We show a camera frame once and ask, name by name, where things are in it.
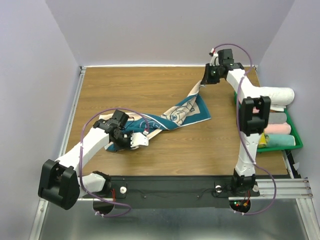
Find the teal and cream Doraemon towel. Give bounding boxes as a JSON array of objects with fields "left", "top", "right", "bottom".
[{"left": 97, "top": 80, "right": 213, "bottom": 153}]

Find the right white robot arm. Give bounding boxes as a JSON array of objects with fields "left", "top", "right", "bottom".
[{"left": 201, "top": 48, "right": 271, "bottom": 195}]

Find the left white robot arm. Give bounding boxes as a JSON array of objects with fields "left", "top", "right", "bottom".
[{"left": 38, "top": 110, "right": 131, "bottom": 210}]

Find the white rolled towel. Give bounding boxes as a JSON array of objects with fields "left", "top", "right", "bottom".
[{"left": 260, "top": 86, "right": 295, "bottom": 106}]

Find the grey rolled towel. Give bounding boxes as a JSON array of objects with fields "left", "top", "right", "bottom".
[{"left": 268, "top": 112, "right": 288, "bottom": 124}]

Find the light pink rolled towel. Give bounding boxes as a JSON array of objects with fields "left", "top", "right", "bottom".
[{"left": 264, "top": 122, "right": 291, "bottom": 135}]

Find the yellow rolled towel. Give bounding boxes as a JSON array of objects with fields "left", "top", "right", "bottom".
[{"left": 258, "top": 133, "right": 268, "bottom": 149}]

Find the mint green rolled towel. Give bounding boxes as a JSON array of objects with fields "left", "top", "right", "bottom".
[{"left": 266, "top": 134, "right": 296, "bottom": 148}]

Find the green plastic tray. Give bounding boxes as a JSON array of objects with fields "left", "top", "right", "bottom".
[{"left": 232, "top": 90, "right": 304, "bottom": 154}]

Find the circuit board with leds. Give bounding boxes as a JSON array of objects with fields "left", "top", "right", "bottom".
[{"left": 229, "top": 198, "right": 251, "bottom": 213}]

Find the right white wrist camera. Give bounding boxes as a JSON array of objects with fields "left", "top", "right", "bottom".
[{"left": 209, "top": 48, "right": 220, "bottom": 66}]

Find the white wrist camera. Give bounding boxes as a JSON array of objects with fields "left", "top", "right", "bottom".
[
  {"left": 209, "top": 48, "right": 220, "bottom": 66},
  {"left": 130, "top": 132, "right": 149, "bottom": 149}
]

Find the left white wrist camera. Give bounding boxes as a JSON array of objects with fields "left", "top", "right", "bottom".
[{"left": 130, "top": 132, "right": 149, "bottom": 149}]

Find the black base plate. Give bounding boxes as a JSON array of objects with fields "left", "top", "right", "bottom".
[{"left": 92, "top": 175, "right": 261, "bottom": 210}]

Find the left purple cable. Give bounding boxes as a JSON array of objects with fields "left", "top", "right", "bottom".
[{"left": 78, "top": 108, "right": 151, "bottom": 218}]

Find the purple cable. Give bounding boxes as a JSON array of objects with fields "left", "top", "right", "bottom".
[
  {"left": 78, "top": 108, "right": 151, "bottom": 218},
  {"left": 211, "top": 43, "right": 278, "bottom": 216}
]

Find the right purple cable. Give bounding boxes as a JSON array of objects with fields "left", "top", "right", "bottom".
[{"left": 211, "top": 43, "right": 278, "bottom": 216}]

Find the aluminium frame rail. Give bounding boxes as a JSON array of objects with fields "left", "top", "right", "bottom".
[{"left": 29, "top": 65, "right": 313, "bottom": 240}]

